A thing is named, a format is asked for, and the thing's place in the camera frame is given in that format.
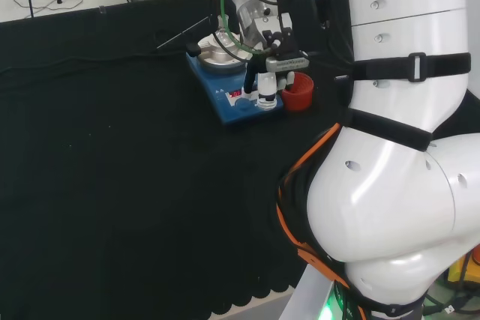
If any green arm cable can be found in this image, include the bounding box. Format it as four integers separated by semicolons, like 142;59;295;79
218;0;264;55

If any clear round-bottom glass flask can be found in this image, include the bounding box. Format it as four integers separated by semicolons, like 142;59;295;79
209;13;245;55

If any yellow stop button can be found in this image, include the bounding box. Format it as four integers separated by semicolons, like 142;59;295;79
447;247;480;292

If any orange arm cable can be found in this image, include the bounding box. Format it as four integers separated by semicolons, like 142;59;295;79
274;122;373;320

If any heater with blue base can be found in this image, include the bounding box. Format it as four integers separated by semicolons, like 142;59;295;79
185;33;285;129

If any thin metal probe rod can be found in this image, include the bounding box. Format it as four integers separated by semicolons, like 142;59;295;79
156;16;212;50

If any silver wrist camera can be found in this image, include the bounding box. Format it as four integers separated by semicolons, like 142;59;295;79
265;55;311;73

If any red ribbed collapsible funnel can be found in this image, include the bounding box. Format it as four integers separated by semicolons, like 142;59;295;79
280;71;314;112

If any black table cloth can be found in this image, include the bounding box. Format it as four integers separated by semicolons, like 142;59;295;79
0;0;356;316

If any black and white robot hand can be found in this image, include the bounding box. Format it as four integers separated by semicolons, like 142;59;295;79
243;27;301;111

